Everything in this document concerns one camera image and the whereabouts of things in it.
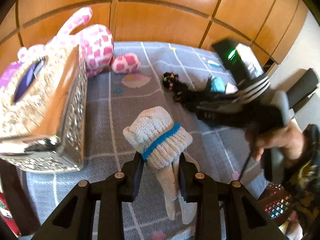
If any blue plush teddy pink shirt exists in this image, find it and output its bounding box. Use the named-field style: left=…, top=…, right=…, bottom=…
left=209, top=77, right=226, bottom=93

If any white knitted socks blue stripe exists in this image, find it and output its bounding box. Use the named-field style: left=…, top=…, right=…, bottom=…
left=123, top=106, right=197, bottom=225

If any person right hand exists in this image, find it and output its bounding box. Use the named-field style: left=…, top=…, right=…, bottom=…
left=245, top=120, right=307, bottom=168

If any woven colourful basket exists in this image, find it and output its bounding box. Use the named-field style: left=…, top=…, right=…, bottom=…
left=258, top=183, right=292, bottom=226

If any grey patterned bed sheet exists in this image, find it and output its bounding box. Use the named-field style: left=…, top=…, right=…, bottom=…
left=25, top=42, right=249, bottom=239

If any ornate silver gold box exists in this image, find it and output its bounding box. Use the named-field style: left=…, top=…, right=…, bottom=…
left=1, top=43, right=88, bottom=173

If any pink white spotted plush toy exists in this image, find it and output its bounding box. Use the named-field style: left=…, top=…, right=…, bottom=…
left=17, top=7, right=141, bottom=77

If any black cable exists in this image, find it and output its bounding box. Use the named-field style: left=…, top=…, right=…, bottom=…
left=238, top=143, right=254, bottom=182

